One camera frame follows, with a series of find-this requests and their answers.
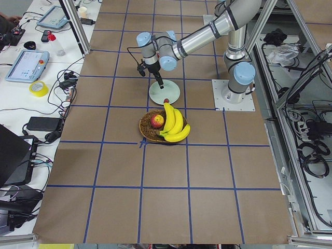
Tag black power brick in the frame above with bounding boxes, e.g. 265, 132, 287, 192
26, 117, 61, 132

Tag blue teach pendant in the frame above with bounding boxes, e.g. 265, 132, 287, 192
37, 6, 68, 30
5, 49, 50, 83

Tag light green plate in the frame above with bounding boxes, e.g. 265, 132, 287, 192
149, 79, 181, 105

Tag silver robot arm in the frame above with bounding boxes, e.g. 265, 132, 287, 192
136, 1, 261, 89

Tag yellow banana bunch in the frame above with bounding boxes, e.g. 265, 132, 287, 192
159, 102, 191, 143

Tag red apple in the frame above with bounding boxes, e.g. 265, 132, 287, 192
150, 114, 164, 129

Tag blue teach pendant near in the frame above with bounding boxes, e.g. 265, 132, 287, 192
5, 49, 50, 83

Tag yellow tape roll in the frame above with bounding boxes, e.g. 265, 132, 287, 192
29, 80, 49, 97

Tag brown wicker basket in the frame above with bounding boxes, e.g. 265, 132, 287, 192
139, 110, 191, 143

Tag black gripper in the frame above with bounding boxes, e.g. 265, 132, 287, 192
147, 61, 164, 89

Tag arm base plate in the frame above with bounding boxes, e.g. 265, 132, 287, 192
212, 79, 256, 112

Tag blue teach pendant far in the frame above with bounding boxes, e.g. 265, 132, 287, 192
37, 6, 68, 30

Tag aluminium frame post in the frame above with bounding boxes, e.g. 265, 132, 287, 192
59, 0, 91, 56

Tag black laptop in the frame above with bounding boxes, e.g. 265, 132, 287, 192
1, 125, 37, 187

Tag white paper cup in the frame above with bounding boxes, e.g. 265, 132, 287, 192
78, 6, 88, 18

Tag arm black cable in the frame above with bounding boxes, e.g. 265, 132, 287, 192
126, 36, 156, 77

